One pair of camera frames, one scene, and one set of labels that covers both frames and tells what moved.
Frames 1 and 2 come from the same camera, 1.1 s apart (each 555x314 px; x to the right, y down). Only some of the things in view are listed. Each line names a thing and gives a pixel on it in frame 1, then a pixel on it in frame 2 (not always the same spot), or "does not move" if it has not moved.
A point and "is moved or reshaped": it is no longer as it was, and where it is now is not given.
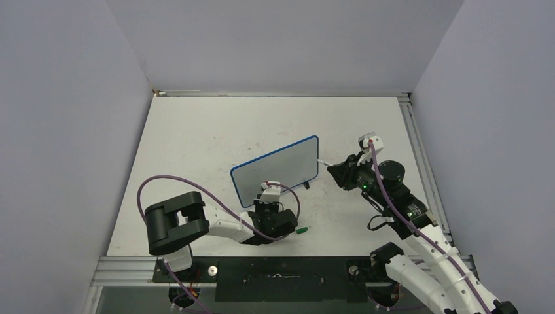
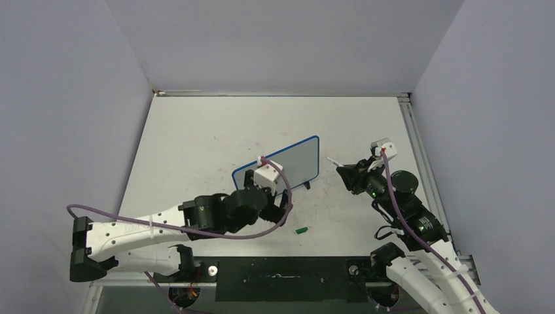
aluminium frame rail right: (428, 168) does not move
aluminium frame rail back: (156, 93) does not move
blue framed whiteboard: (292, 165) does not move
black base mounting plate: (313, 279) does not move
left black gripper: (275, 206) to (276, 213)
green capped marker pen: (324, 163) is moved or reshaped
